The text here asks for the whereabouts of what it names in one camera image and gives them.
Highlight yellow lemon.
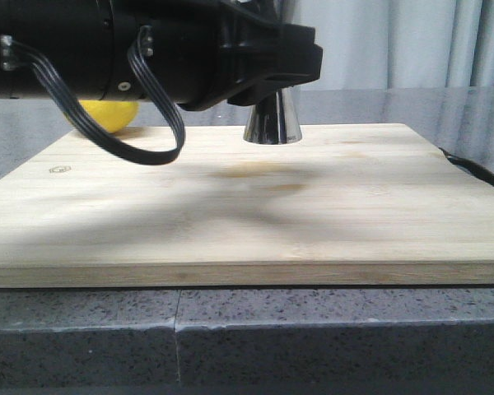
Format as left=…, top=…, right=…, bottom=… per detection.
left=79, top=100, right=139, bottom=133

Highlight steel cocktail jigger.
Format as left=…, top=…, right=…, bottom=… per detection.
left=243, top=88, right=302, bottom=145

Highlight light wooden cutting board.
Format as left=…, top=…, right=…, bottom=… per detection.
left=0, top=123, right=494, bottom=288

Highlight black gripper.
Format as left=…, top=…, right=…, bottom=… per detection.
left=180, top=1, right=323, bottom=111

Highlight black ribbon cable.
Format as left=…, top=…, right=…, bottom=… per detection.
left=0, top=25, right=186, bottom=166

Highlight grey curtain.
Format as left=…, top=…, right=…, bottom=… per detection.
left=283, top=0, right=494, bottom=91

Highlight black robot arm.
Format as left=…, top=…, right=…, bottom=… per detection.
left=0, top=1, right=323, bottom=111

